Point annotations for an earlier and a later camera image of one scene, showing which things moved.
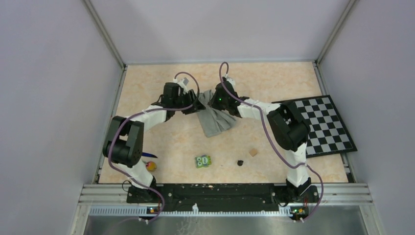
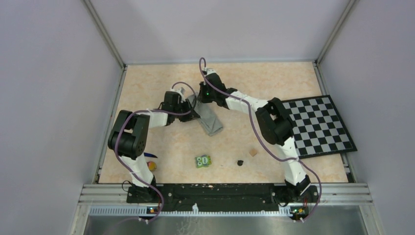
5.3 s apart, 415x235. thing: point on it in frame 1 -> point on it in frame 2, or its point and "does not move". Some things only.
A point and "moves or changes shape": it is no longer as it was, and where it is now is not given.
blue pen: x=148 y=154 does not move
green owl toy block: x=204 y=160 does not move
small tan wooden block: x=253 y=152 does not move
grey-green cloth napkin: x=213 y=120 moves or changes shape
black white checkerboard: x=328 y=134 does not move
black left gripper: x=196 y=107 -> x=192 y=115
